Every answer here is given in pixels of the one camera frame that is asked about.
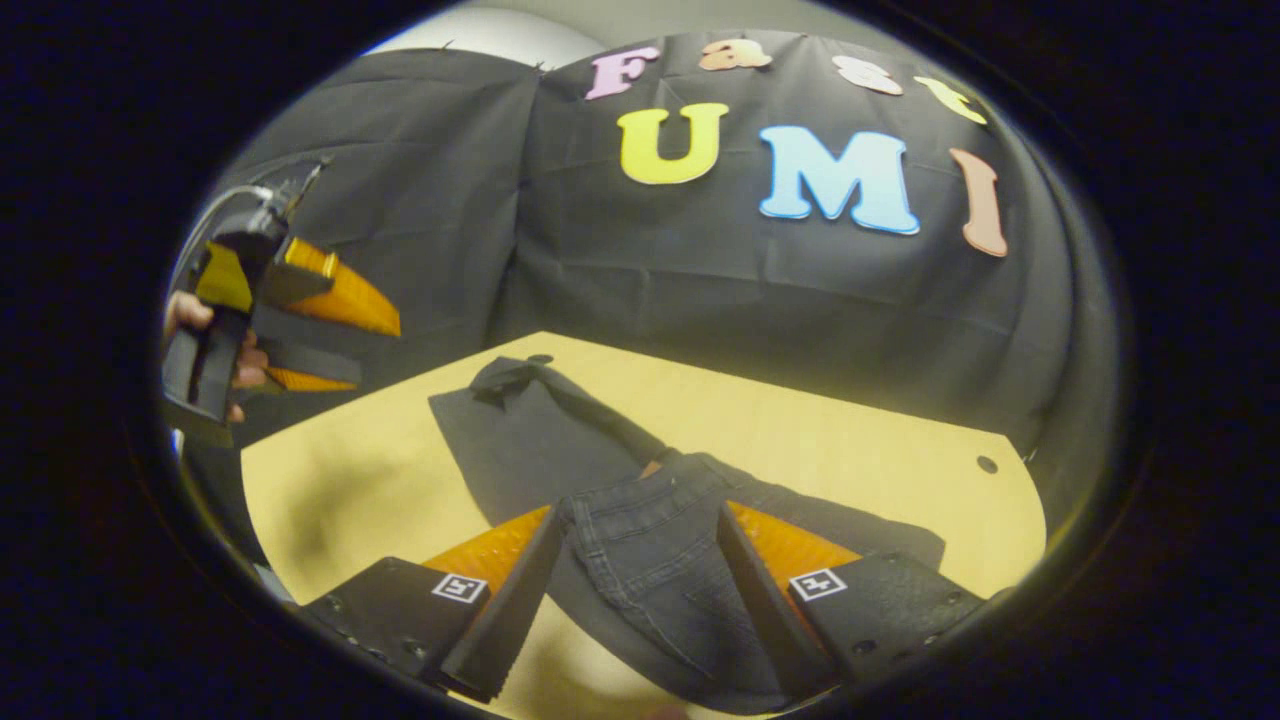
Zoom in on grey cable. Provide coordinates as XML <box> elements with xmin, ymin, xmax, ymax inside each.
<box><xmin>195</xmin><ymin>184</ymin><xmax>277</xmax><ymax>261</ymax></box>

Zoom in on dark jeans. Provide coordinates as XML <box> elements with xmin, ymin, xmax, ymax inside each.
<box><xmin>428</xmin><ymin>354</ymin><xmax>946</xmax><ymax>716</ymax></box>

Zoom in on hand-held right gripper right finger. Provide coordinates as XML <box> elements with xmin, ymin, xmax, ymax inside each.
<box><xmin>716</xmin><ymin>499</ymin><xmax>993</xmax><ymax>699</ymax></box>

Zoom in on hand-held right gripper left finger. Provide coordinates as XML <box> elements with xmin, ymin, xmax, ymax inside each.
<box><xmin>298</xmin><ymin>505</ymin><xmax>565</xmax><ymax>704</ymax></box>

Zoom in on black backdrop cloth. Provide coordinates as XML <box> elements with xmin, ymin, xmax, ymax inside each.
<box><xmin>180</xmin><ymin>28</ymin><xmax>1126</xmax><ymax>561</ymax></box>

